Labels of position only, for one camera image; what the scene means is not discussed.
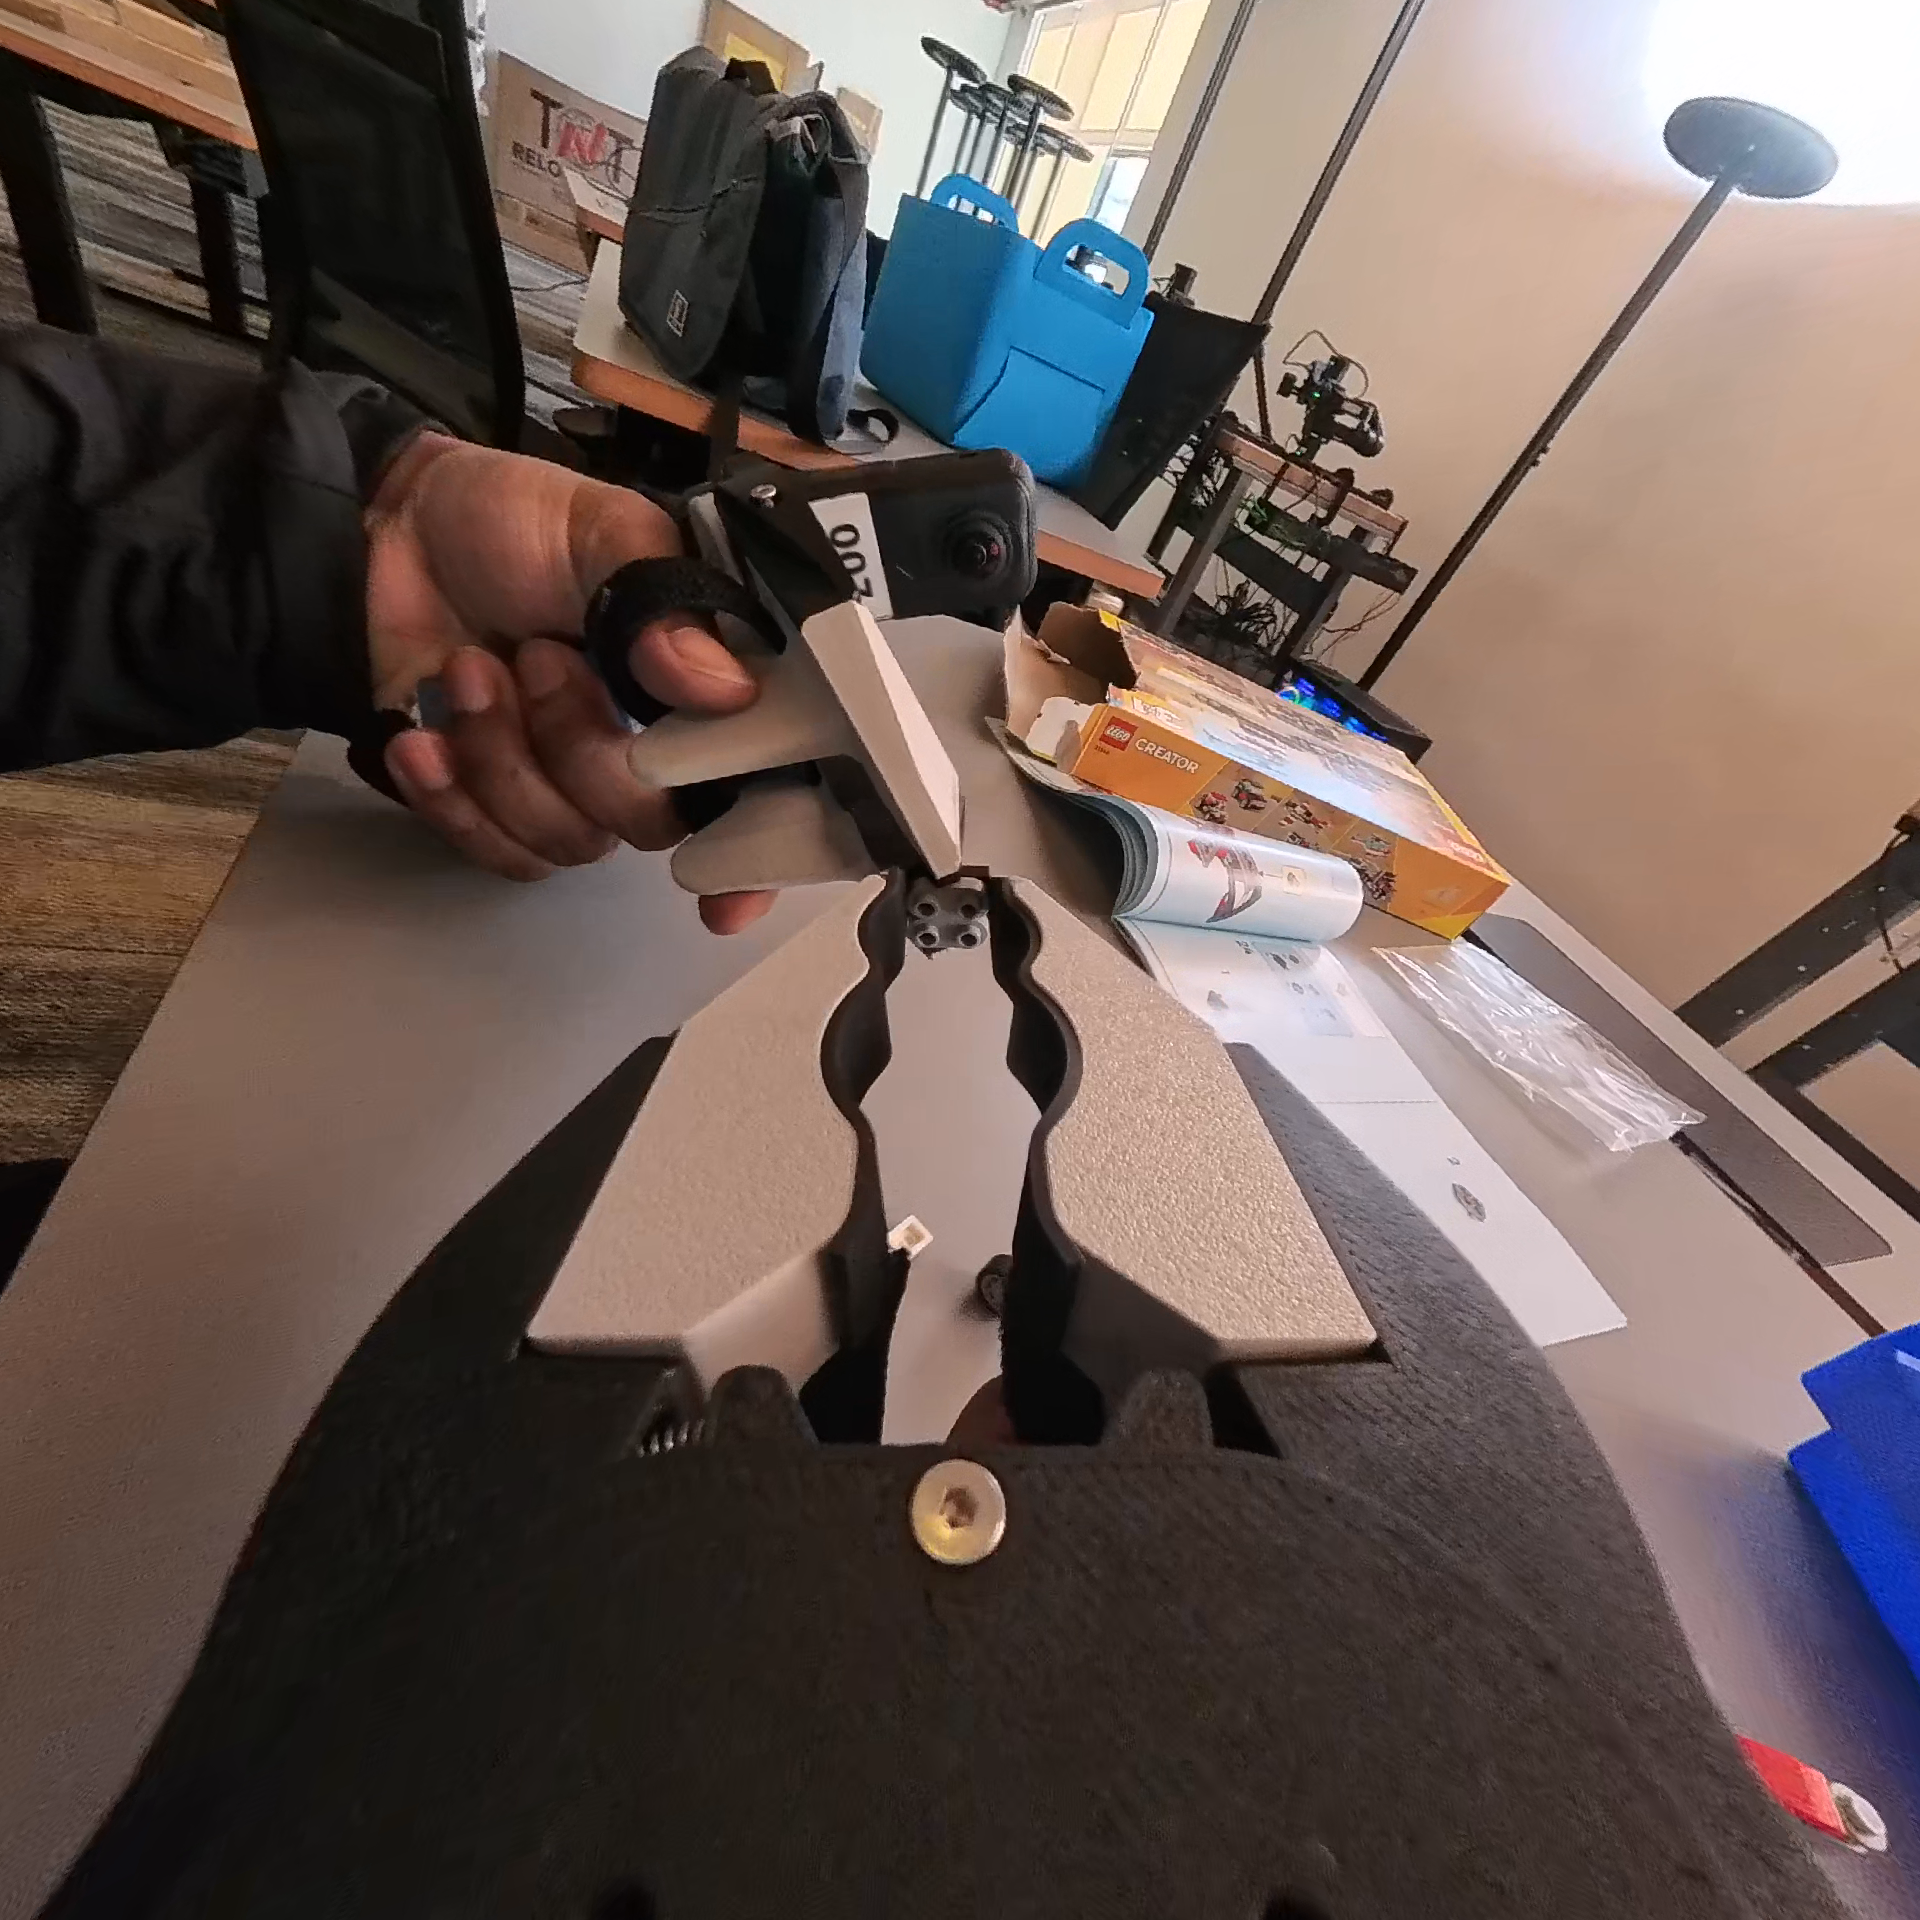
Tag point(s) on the person's left hand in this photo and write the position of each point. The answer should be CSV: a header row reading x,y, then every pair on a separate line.
x,y
496,662

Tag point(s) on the grey desk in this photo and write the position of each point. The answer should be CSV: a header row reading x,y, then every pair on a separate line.
x,y
271,1142

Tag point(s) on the wooden top office desk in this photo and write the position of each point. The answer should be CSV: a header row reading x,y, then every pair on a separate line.
x,y
120,61
630,377

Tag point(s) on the red white toy brick airplane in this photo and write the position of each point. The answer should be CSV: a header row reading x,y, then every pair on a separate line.
x,y
1809,1790

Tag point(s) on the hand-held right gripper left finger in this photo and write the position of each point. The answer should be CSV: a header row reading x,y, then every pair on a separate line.
x,y
706,1201

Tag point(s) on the clear plastic bag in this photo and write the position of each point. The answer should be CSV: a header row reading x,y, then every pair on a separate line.
x,y
1533,1054

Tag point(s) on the small black toy wheel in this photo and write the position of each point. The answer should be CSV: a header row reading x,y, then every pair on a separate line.
x,y
992,1285

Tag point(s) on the black camera stand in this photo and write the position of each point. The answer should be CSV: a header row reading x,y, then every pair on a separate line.
x,y
1289,510

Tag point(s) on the computer with coloured lights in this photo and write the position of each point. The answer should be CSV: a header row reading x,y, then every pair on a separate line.
x,y
1355,710

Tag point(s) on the white instruction booklet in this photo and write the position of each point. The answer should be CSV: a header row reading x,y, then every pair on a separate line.
x,y
1319,1054

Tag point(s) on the person's left forearm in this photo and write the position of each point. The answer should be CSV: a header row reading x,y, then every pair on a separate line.
x,y
180,540

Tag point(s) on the blue plastic bin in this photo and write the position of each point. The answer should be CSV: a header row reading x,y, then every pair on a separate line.
x,y
1865,1499

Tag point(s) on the black camera tripod rig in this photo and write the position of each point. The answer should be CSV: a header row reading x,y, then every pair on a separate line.
x,y
1815,976

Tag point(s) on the small beige toy brick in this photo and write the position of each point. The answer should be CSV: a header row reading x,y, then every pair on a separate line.
x,y
911,1234

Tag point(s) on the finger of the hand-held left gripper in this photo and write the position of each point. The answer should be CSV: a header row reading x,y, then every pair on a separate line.
x,y
766,841
886,718

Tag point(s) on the black backpack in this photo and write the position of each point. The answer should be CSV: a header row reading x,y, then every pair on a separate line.
x,y
753,241

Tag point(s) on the small grey toy piece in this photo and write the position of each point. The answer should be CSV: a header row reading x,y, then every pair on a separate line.
x,y
945,913

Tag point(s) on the orange toy brick cardboard box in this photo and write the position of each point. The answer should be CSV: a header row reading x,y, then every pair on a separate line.
x,y
1289,781

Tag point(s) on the blue felt bag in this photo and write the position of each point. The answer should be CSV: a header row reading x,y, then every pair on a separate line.
x,y
1006,330

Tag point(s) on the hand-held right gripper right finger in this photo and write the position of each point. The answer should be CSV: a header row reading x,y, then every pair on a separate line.
x,y
1198,1201

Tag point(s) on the black floor lamp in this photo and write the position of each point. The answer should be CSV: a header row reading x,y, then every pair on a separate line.
x,y
1590,360

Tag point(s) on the cardboard box with red print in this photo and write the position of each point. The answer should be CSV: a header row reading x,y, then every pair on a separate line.
x,y
556,150

